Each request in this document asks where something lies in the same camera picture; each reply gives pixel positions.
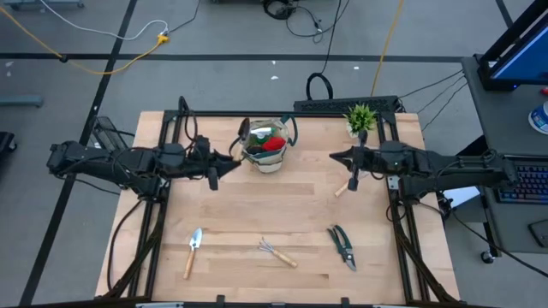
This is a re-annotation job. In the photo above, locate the hanging yellow cord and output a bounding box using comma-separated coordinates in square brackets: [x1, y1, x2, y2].
[370, 0, 406, 98]

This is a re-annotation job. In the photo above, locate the three-prong hand rake wooden handle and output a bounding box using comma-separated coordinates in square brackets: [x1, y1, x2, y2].
[258, 237, 299, 270]

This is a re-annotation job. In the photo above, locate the black computer monitor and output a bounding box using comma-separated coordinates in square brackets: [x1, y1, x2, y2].
[476, 0, 548, 92]

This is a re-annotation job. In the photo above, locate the white floor cable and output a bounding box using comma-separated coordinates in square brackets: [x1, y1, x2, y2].
[38, 0, 169, 42]

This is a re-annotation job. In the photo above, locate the backlit black keyboard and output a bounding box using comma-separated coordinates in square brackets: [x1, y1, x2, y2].
[496, 164, 548, 204]

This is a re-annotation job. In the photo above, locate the white and green bottle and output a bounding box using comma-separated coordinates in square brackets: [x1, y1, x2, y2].
[250, 127, 275, 145]

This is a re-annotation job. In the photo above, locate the hand fork wooden handle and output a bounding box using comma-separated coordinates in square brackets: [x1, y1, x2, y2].
[334, 172, 368, 198]

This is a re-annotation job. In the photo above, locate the grey desk foot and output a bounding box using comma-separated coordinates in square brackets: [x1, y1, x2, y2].
[0, 94, 44, 108]
[3, 0, 86, 10]

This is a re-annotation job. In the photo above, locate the white paper sheet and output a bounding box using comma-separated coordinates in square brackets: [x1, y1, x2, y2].
[443, 186, 480, 209]

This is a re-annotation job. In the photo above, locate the red black gardening glove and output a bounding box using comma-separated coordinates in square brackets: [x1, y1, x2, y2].
[246, 136, 287, 156]

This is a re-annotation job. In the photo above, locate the green plant in white pot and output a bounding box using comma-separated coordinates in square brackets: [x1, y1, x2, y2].
[343, 104, 378, 139]

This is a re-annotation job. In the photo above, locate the yellow extension cord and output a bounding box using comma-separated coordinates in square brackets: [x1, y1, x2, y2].
[0, 6, 171, 76]

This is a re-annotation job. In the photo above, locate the black arm base cable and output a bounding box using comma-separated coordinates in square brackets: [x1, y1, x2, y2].
[449, 211, 548, 279]
[106, 198, 146, 292]

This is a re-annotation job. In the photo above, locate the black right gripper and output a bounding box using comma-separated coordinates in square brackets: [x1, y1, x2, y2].
[329, 130, 380, 192]

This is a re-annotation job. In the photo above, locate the grey desk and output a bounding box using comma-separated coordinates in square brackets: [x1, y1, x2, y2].
[461, 55, 548, 254]

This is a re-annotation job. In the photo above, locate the silver trowel wooden handle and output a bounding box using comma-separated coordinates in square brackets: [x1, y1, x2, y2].
[182, 228, 204, 281]

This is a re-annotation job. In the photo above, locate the looped black cable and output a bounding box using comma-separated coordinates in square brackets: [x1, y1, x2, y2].
[305, 0, 343, 102]

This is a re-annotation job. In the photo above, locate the black aluminium table frame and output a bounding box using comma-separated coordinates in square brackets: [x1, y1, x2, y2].
[96, 96, 468, 308]

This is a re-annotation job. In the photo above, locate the white wipes canister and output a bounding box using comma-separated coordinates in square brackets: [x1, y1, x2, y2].
[527, 101, 548, 136]

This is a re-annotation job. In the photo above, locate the black phone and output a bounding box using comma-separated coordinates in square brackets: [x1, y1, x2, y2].
[527, 218, 548, 249]

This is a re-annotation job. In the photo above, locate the thin black cable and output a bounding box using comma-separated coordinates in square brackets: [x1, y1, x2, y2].
[421, 81, 468, 132]
[415, 75, 466, 115]
[397, 69, 464, 100]

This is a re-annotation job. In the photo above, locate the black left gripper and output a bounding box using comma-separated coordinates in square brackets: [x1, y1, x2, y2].
[188, 135, 242, 192]

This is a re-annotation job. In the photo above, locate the black mesh box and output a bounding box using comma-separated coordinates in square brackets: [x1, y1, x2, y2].
[92, 115, 129, 151]

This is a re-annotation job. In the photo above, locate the coiled black cable bundle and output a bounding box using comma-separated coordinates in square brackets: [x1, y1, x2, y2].
[261, 0, 350, 44]

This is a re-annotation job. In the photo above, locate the black power strip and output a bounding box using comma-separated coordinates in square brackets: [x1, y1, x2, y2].
[293, 95, 400, 114]

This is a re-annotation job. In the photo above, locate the black chair base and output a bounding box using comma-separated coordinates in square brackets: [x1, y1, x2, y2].
[0, 131, 18, 155]

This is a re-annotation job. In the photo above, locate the cream green canvas gardening bag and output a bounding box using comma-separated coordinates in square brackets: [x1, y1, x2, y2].
[228, 114, 300, 175]

